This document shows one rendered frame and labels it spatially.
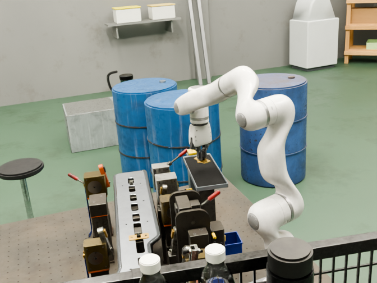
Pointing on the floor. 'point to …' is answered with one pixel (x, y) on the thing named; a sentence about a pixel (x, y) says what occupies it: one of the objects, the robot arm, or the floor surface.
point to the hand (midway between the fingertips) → (201, 154)
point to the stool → (8, 169)
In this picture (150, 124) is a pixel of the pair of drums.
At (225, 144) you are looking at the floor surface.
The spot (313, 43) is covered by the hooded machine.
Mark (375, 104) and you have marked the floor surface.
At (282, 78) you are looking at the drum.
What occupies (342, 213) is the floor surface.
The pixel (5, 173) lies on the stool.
